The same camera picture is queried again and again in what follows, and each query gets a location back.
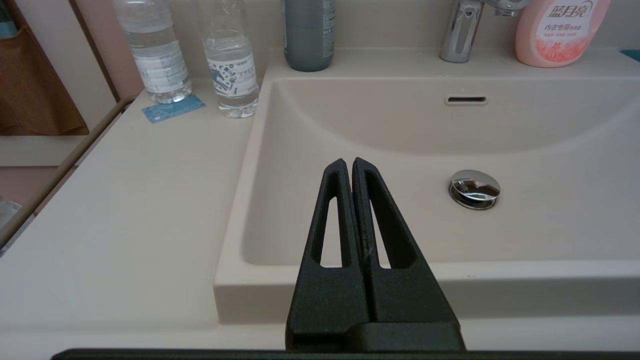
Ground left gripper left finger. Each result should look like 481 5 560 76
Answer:
285 159 372 351

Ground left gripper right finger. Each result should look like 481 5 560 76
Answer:
351 157 461 325

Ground chrome sink faucet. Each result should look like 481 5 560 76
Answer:
439 0 531 64

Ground beige sink basin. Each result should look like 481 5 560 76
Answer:
214 76 640 324

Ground clear water bottles on counter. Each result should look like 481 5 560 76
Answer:
201 0 260 119

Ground small blue card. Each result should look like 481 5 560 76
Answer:
141 95 207 124

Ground dark grey pump bottle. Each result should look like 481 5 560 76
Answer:
281 0 336 72

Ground pink soap pump bottle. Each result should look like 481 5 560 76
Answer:
515 0 612 68

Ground water bottle plain white label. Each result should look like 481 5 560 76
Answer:
113 0 193 105

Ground brown fabric pocket holder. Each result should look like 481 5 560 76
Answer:
0 27 90 136

